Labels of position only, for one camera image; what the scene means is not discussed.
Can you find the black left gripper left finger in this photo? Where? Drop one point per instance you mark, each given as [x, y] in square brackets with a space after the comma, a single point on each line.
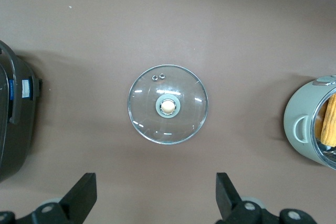
[78, 200]

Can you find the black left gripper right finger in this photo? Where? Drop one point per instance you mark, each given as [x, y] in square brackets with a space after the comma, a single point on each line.
[231, 205]

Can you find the round glass pot lid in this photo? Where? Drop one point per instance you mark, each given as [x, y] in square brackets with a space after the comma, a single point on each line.
[147, 119]

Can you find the yellow corn cob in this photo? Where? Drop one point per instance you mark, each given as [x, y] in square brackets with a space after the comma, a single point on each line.
[329, 124]

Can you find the grey-green electric pot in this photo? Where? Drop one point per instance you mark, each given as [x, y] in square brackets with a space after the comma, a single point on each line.
[296, 113]

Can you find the dark grey rice cooker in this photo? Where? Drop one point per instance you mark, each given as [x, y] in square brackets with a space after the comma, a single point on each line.
[15, 134]

